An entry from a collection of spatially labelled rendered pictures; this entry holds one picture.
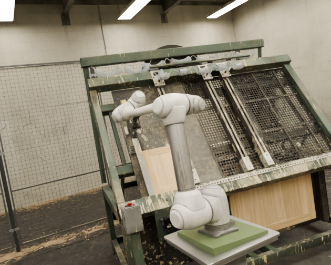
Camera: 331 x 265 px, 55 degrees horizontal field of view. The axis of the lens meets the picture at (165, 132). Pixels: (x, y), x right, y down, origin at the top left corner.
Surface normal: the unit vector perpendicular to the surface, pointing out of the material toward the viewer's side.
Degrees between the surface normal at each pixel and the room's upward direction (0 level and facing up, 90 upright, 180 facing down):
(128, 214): 90
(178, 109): 89
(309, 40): 90
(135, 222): 90
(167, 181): 55
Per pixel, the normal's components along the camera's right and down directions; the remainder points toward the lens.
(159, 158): 0.15, -0.54
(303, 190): 0.30, 0.02
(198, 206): 0.57, -0.22
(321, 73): -0.87, 0.18
